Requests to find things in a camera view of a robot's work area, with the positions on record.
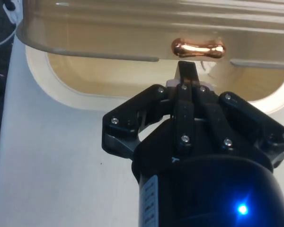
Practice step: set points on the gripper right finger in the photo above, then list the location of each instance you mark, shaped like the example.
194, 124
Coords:
248, 118

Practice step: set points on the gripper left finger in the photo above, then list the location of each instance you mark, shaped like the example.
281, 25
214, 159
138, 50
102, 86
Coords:
123, 123

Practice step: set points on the cream box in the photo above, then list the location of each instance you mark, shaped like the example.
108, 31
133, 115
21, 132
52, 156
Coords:
52, 89

